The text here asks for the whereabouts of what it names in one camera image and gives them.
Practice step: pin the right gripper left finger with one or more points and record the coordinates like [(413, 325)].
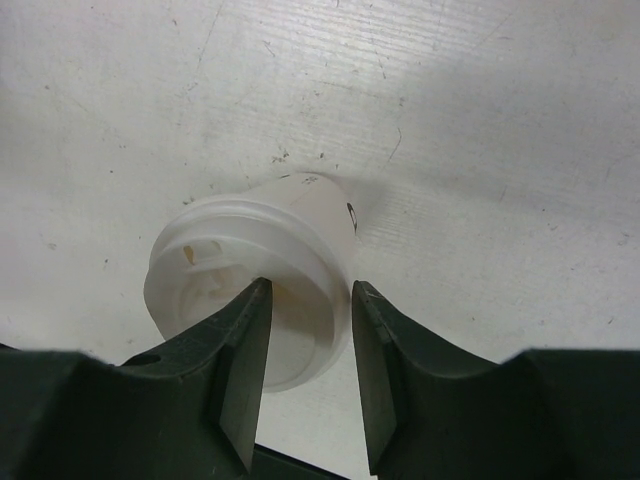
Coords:
[(185, 409)]

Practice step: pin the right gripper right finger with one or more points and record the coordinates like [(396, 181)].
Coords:
[(432, 410)]

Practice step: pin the white plastic cup lid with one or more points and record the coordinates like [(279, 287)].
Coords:
[(214, 249)]

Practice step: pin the white paper coffee cup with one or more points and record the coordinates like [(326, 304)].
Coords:
[(318, 211)]

